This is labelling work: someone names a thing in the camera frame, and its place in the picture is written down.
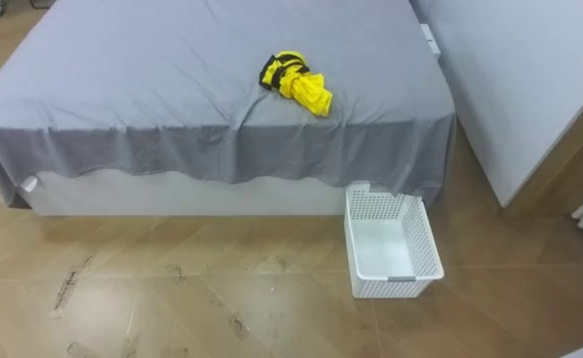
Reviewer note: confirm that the yellow and black garment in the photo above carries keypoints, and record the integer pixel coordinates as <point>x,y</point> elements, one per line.
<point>301,87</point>

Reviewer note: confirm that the grey bed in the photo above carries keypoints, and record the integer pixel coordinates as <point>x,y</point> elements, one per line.
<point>147,84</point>

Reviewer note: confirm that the white cabinet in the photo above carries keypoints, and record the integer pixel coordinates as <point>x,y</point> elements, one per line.
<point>510,84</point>

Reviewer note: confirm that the white perforated plastic basket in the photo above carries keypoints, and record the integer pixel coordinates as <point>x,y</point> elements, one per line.
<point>388,248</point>

